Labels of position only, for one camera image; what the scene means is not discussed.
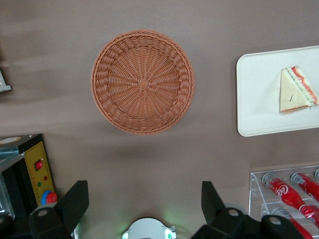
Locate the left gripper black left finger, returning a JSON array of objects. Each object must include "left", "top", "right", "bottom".
[{"left": 28, "top": 180, "right": 90, "bottom": 239}]

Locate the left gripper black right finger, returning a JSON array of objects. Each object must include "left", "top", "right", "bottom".
[{"left": 191, "top": 181, "right": 262, "bottom": 239}]

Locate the triangular sandwich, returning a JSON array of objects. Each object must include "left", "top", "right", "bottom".
[{"left": 279, "top": 65, "right": 319, "bottom": 115}]

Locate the cream plastic tray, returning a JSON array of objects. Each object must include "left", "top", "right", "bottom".
[{"left": 236, "top": 45, "right": 319, "bottom": 137}]

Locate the round brown wicker basket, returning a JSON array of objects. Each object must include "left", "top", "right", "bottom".
[{"left": 91, "top": 29, "right": 195, "bottom": 135}]

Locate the black machine yellow panel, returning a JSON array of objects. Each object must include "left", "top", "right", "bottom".
[{"left": 0, "top": 133, "right": 60, "bottom": 220}]

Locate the clear acrylic bottle rack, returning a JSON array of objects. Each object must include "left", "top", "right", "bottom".
[{"left": 249, "top": 165, "right": 319, "bottom": 239}]

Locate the red cola bottle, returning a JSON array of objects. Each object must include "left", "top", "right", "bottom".
[
  {"left": 271, "top": 208, "right": 314, "bottom": 239},
  {"left": 261, "top": 173, "right": 319, "bottom": 229},
  {"left": 290, "top": 171, "right": 319, "bottom": 202}
]

